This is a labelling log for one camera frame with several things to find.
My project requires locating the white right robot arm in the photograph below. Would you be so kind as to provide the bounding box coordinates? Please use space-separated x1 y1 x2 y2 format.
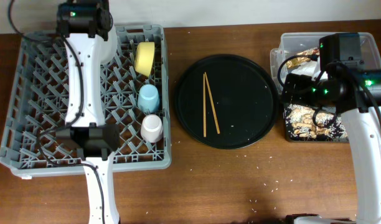
271 32 381 223

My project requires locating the pink cup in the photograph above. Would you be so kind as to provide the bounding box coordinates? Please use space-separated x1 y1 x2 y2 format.
141 114 163 143

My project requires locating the black rectangular bin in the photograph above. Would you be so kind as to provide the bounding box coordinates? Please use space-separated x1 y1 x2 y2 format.
283 102 350 143

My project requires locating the grey dishwasher rack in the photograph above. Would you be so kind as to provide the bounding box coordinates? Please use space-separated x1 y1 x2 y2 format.
0 25 172 179

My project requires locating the food scraps pile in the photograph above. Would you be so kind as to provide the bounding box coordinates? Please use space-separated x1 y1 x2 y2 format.
286 104 349 140

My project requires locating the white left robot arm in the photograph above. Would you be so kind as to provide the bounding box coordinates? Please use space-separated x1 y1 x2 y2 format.
56 1 120 223

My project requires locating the clear plastic bin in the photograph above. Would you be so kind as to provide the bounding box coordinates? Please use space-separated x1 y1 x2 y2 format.
270 32 381 94

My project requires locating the wooden chopstick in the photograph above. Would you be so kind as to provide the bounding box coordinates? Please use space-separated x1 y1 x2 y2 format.
205 73 220 134
202 73 207 138

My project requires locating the grey plate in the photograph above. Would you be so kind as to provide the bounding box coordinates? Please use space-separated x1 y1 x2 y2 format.
100 26 118 64

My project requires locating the light blue cup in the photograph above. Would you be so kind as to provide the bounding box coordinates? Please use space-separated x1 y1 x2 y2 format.
138 84 160 113

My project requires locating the round black tray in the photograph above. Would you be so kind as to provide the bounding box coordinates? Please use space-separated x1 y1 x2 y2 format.
172 54 279 149

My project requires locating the yellow bowl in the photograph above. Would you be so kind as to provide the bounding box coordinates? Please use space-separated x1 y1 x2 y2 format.
135 42 155 77

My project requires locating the gold foil wrapper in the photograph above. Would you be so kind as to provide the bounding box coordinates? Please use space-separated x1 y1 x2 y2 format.
286 47 319 68

